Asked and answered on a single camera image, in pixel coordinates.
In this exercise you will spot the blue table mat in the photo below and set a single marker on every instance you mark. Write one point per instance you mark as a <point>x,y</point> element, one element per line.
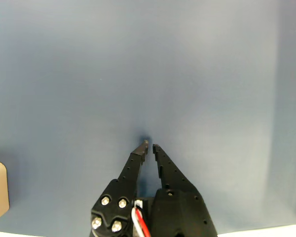
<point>148,74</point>

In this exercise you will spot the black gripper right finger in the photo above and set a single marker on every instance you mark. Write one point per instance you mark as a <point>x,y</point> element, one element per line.
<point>180,205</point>

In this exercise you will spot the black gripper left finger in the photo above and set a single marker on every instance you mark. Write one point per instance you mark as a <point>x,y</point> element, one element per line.
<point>123,187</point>

